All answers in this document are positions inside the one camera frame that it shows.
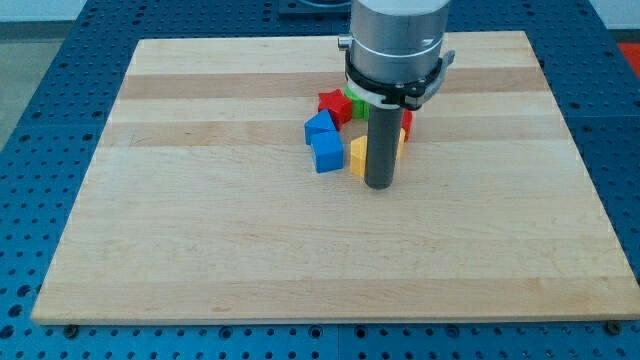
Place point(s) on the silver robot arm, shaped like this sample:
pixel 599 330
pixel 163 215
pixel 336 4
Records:
pixel 395 41

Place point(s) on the blue cube block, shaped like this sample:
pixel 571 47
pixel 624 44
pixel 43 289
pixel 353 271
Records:
pixel 328 151

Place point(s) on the yellow hexagon block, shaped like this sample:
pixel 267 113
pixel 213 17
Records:
pixel 358 150

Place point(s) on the blue pentagon block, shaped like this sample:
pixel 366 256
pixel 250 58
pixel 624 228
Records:
pixel 320 123

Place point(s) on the red star block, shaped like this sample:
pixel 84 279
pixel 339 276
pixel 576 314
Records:
pixel 338 105

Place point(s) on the green block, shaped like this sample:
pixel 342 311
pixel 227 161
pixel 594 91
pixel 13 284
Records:
pixel 360 108

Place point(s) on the yellow block behind rod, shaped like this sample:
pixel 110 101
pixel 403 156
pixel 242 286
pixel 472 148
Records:
pixel 401 141

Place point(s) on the wooden board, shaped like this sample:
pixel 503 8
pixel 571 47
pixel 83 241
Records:
pixel 201 204

